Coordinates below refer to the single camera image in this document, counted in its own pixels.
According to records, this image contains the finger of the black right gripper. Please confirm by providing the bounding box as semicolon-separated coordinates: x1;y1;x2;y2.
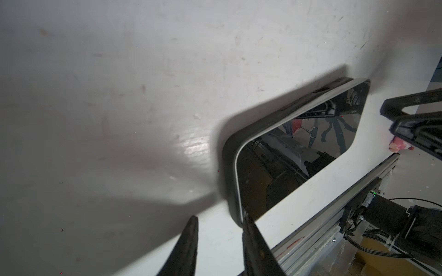
390;112;442;160
380;88;442;121

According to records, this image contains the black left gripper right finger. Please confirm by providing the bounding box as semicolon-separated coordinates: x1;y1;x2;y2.
242;215;285;276

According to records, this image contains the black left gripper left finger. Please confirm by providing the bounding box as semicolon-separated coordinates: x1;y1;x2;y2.
158;216;199;276

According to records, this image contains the white phone camera up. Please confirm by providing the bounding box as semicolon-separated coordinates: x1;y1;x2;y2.
237;79;371;219

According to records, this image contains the black phone case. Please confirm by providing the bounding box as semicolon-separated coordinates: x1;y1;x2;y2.
222;77;365;227

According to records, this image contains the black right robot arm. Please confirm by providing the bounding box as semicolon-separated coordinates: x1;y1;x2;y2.
340;89;442;266

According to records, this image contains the pink small object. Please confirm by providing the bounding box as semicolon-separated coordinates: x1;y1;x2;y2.
389;136;414;153

